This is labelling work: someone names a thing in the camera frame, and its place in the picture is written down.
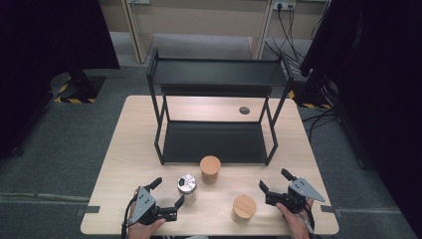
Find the grey tape strip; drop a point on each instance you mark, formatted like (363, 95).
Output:
(330, 209)
(89, 209)

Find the person's right hand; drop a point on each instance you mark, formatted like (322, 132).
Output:
(297, 224)

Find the wooden cylinder cup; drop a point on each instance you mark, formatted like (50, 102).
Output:
(244, 206)

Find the glass jar with wooden lid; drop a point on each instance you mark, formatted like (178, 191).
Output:
(210, 164)

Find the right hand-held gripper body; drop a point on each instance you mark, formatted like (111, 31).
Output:
(303, 190)

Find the round grey table grommet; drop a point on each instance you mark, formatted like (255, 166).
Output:
(244, 110)

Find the black metal two-tier shelf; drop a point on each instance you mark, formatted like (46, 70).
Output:
(215, 141)

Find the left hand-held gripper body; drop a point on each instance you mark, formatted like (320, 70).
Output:
(143, 204)

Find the black stand base striped tape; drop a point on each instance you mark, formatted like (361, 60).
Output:
(84, 88)
(315, 96)

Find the glass jar with metal lid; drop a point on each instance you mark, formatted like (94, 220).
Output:
(186, 184)

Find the black curtain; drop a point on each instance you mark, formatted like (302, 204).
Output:
(43, 49)
(381, 83)

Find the white wall power outlet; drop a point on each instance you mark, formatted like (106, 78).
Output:
(284, 4)

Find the beige wooden cabinet frame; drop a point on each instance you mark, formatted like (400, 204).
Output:
(199, 20)

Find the person's left hand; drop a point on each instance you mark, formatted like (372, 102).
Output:
(141, 230)

